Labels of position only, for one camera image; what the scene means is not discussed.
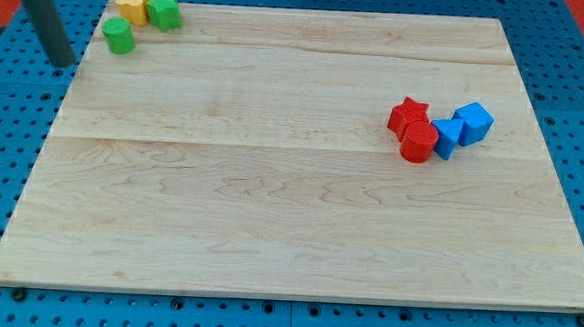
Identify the large wooden board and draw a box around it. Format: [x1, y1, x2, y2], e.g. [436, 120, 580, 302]
[0, 4, 584, 313]

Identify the red star block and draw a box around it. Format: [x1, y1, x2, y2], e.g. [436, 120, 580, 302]
[387, 96, 430, 141]

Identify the red cylinder block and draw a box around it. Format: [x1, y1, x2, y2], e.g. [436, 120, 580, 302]
[400, 121, 439, 163]

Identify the blue triangle block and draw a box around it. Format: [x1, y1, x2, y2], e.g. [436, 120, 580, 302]
[431, 119, 463, 161]

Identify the blue cube block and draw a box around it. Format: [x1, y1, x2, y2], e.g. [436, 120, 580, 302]
[453, 102, 495, 147]

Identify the green star block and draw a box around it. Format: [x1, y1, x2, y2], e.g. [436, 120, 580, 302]
[147, 0, 182, 32]

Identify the green cylinder block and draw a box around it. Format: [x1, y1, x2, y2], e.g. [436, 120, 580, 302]
[102, 17, 136, 55]

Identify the yellow heart block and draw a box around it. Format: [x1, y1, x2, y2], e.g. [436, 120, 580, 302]
[115, 0, 149, 26]

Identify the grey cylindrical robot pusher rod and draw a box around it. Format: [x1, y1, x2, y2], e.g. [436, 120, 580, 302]
[21, 0, 75, 68]

